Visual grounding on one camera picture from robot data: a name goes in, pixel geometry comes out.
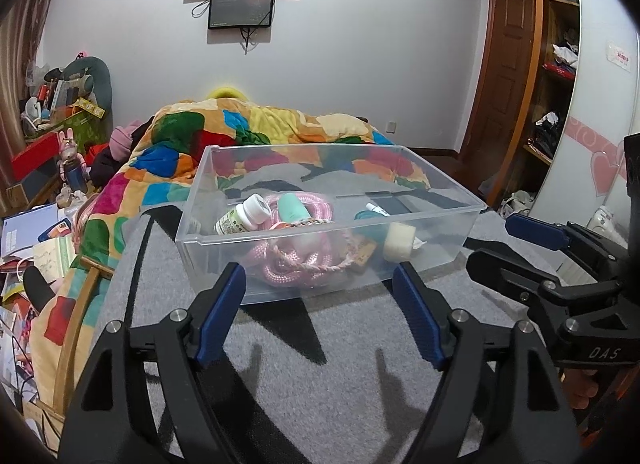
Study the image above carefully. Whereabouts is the grey black zebra blanket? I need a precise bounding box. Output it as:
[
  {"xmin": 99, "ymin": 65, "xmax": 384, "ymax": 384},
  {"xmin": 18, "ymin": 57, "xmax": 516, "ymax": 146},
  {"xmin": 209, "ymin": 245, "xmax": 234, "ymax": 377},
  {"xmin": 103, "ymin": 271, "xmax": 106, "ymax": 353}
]
[{"xmin": 92, "ymin": 168, "xmax": 566, "ymax": 464}]

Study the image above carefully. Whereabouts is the person's right hand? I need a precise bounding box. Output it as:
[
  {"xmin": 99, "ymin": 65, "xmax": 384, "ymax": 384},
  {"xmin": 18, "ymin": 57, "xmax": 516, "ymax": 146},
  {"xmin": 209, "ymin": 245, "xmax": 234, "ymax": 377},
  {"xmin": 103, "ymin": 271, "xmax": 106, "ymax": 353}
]
[{"xmin": 562, "ymin": 369, "xmax": 599, "ymax": 410}]

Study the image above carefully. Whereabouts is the white pill bottle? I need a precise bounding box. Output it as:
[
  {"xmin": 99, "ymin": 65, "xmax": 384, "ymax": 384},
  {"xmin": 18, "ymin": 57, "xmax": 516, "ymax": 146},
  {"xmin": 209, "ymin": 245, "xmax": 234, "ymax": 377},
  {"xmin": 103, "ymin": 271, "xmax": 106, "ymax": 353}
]
[{"xmin": 215, "ymin": 194, "xmax": 271, "ymax": 235}]

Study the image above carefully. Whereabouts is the wooden shelf unit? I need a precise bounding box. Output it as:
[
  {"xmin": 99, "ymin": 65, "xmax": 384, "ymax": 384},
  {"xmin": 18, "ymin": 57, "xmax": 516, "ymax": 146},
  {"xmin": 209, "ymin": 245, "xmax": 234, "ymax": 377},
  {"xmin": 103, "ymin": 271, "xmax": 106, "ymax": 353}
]
[{"xmin": 434, "ymin": 0, "xmax": 582, "ymax": 207}]

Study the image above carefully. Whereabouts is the pink coiled rope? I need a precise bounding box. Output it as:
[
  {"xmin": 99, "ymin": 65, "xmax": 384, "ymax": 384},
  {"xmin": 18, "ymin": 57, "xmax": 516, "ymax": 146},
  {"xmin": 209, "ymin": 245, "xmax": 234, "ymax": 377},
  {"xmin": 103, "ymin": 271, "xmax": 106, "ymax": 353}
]
[{"xmin": 240, "ymin": 191, "xmax": 352, "ymax": 289}]

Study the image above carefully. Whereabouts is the striped pink curtain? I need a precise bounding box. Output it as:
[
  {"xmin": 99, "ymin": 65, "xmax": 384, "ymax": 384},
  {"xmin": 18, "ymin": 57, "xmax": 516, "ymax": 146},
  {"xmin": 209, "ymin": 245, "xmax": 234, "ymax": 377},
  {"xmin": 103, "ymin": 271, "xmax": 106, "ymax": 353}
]
[{"xmin": 0, "ymin": 0, "xmax": 51, "ymax": 190}]

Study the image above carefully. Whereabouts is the white wardrobe door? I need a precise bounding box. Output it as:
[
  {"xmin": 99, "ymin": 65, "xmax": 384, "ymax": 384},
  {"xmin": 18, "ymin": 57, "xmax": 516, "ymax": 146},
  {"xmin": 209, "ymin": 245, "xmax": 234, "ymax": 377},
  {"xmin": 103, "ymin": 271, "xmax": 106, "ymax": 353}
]
[{"xmin": 530, "ymin": 0, "xmax": 639, "ymax": 224}]

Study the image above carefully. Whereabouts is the small black wall screen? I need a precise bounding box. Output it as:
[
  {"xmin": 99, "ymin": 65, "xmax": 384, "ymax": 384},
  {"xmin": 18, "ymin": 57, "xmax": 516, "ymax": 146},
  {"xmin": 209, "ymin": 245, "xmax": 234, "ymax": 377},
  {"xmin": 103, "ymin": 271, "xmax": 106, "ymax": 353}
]
[{"xmin": 207, "ymin": 0, "xmax": 274, "ymax": 30}]

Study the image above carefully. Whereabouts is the blue notebook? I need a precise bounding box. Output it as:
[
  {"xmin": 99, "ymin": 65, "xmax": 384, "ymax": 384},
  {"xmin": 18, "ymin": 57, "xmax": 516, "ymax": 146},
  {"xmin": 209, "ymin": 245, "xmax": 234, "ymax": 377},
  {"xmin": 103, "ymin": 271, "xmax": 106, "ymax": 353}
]
[{"xmin": 1, "ymin": 204, "xmax": 70, "ymax": 260}]

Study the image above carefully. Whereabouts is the colourful patchwork quilt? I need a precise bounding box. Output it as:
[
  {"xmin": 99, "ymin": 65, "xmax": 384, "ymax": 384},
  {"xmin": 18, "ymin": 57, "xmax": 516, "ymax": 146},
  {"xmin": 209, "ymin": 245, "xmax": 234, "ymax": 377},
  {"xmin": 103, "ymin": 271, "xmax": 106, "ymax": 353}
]
[{"xmin": 29, "ymin": 96, "xmax": 433, "ymax": 414}]

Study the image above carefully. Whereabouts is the mint green bottle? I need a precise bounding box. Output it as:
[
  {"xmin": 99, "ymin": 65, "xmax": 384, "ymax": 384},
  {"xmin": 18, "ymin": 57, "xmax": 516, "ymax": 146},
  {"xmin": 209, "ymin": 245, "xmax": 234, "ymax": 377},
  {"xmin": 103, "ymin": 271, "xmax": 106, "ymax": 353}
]
[{"xmin": 278, "ymin": 193, "xmax": 311, "ymax": 224}]

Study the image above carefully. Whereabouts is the red box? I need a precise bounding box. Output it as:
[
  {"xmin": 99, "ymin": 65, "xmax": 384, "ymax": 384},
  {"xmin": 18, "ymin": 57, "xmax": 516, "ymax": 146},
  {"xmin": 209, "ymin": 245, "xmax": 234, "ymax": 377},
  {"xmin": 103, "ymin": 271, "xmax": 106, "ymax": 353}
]
[{"xmin": 11, "ymin": 132, "xmax": 58, "ymax": 181}]

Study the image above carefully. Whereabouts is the small brown cork tag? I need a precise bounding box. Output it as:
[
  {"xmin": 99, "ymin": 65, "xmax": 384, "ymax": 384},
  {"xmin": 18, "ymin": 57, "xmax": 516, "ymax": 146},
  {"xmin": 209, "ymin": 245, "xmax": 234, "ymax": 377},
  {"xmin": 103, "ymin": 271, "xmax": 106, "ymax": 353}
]
[{"xmin": 354, "ymin": 237, "xmax": 378, "ymax": 265}]

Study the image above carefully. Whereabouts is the clear plastic storage bin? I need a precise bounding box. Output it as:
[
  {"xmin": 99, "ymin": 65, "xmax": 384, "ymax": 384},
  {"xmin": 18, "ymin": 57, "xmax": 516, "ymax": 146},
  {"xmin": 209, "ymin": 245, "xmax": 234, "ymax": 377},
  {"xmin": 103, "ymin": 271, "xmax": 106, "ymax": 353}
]
[{"xmin": 176, "ymin": 143, "xmax": 483, "ymax": 305}]

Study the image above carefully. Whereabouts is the pink white braided cord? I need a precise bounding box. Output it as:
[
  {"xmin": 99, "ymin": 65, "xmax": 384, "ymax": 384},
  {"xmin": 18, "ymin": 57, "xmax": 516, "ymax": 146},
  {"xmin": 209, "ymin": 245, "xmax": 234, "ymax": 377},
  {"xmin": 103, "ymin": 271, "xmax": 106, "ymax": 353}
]
[{"xmin": 269, "ymin": 217, "xmax": 371, "ymax": 275}]

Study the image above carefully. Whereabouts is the white bandage tape roll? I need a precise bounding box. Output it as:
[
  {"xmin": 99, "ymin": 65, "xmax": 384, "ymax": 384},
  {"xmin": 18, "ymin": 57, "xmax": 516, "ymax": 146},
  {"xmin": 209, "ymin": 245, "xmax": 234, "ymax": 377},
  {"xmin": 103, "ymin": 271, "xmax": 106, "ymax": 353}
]
[{"xmin": 383, "ymin": 222, "xmax": 416, "ymax": 262}]

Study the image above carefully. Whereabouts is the pink bunny water bottle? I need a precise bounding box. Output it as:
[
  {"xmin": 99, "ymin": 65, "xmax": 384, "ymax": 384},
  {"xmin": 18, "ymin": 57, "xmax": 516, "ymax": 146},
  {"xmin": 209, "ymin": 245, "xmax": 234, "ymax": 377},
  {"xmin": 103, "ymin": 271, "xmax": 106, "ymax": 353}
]
[{"xmin": 58, "ymin": 128, "xmax": 90, "ymax": 193}]

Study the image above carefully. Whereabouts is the pink knit hat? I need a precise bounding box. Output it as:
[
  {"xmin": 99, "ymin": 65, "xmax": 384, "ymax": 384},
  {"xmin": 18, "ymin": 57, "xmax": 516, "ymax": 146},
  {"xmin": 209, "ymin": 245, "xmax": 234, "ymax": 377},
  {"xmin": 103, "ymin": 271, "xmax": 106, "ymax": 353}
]
[{"xmin": 108, "ymin": 120, "xmax": 142, "ymax": 163}]

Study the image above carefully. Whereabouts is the yellow pillow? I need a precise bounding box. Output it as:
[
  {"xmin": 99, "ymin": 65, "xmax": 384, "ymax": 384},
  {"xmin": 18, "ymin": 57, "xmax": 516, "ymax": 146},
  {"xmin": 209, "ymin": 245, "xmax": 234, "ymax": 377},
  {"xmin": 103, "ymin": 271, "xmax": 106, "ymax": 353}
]
[{"xmin": 207, "ymin": 86, "xmax": 248, "ymax": 102}]

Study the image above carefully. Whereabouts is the white ointment tube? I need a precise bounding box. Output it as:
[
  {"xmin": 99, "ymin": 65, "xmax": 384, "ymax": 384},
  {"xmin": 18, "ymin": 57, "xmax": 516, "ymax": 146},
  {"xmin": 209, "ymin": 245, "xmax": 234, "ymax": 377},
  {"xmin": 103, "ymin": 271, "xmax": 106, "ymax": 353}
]
[{"xmin": 366, "ymin": 203, "xmax": 390, "ymax": 217}]

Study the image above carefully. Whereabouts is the wooden door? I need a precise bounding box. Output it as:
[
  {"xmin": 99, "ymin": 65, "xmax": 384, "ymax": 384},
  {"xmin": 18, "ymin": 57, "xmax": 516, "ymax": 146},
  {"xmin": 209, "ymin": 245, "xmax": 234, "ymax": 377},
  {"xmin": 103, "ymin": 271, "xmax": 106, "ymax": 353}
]
[{"xmin": 462, "ymin": 0, "xmax": 535, "ymax": 170}]

